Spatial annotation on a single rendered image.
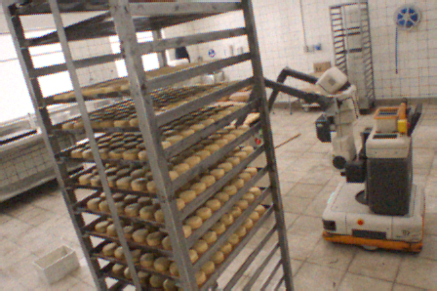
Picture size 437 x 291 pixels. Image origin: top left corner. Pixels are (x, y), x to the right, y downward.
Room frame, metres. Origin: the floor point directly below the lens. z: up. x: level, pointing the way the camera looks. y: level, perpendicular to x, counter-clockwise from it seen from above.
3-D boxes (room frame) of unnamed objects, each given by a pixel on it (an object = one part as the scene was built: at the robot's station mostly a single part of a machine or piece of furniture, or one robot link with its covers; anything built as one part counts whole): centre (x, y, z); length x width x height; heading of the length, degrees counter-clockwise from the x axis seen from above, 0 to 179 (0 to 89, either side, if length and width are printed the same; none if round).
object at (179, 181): (1.07, 0.00, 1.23); 0.64 x 0.03 x 0.03; 145
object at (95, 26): (1.18, 0.17, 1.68); 0.60 x 0.40 x 0.02; 145
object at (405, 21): (5.49, -3.36, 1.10); 0.41 x 0.17 x 1.10; 50
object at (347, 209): (2.24, -1.07, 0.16); 0.67 x 0.64 x 0.25; 56
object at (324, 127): (2.40, -0.83, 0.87); 0.28 x 0.16 x 0.22; 146
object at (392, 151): (2.19, -1.14, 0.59); 0.55 x 0.34 x 0.83; 146
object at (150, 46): (1.07, 0.00, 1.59); 0.64 x 0.03 x 0.03; 145
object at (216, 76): (7.99, -0.22, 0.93); 0.99 x 0.38 x 1.09; 50
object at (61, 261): (2.50, 1.53, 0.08); 0.30 x 0.22 x 0.16; 138
